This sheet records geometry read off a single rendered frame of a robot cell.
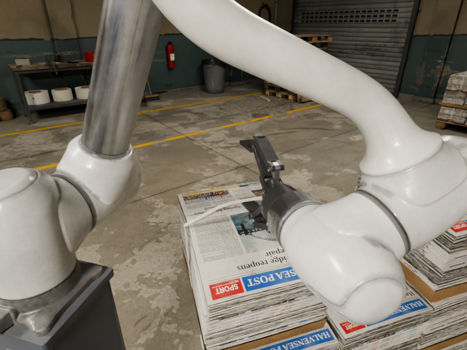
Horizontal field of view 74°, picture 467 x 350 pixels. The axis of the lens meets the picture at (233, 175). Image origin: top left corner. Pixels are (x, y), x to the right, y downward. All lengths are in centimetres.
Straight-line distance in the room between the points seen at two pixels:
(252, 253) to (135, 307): 150
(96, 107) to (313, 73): 43
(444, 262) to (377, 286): 62
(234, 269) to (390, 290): 32
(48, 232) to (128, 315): 144
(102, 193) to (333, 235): 51
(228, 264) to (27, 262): 36
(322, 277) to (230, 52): 27
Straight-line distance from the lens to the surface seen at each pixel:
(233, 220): 72
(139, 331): 197
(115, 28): 60
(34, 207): 64
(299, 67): 37
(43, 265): 69
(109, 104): 64
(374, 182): 43
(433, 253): 99
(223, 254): 64
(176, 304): 204
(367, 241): 39
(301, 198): 48
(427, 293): 105
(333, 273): 37
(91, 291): 77
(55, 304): 75
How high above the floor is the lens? 152
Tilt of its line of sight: 26 degrees down
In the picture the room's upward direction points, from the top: straight up
